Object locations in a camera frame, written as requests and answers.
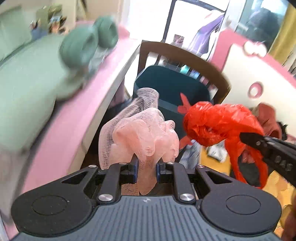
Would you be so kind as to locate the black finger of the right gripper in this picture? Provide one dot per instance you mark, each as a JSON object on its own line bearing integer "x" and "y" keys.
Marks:
{"x": 276, "y": 153}

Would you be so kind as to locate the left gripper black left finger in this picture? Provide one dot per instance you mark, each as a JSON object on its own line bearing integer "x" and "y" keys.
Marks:
{"x": 114, "y": 177}

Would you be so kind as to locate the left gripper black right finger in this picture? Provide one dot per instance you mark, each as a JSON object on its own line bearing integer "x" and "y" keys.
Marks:
{"x": 176, "y": 174}

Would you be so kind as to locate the pink mesh foam net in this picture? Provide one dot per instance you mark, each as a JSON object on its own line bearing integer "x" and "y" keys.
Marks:
{"x": 140, "y": 129}

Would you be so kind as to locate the red plastic bag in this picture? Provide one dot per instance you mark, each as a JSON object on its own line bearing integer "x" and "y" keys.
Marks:
{"x": 210, "y": 124}

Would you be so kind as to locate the dark teal trash bin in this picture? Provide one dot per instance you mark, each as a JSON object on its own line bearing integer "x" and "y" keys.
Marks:
{"x": 170, "y": 84}

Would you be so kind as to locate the orange red cloth pile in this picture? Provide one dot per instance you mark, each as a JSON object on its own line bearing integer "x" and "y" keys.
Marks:
{"x": 266, "y": 116}

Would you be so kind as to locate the pink white cabinet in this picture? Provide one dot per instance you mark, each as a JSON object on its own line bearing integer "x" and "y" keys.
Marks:
{"x": 254, "y": 78}

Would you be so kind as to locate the purple hanging garment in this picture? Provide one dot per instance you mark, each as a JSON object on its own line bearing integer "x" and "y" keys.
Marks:
{"x": 211, "y": 23}

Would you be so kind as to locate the green rolled blanket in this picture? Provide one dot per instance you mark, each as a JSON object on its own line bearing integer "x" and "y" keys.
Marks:
{"x": 107, "y": 32}
{"x": 78, "y": 47}

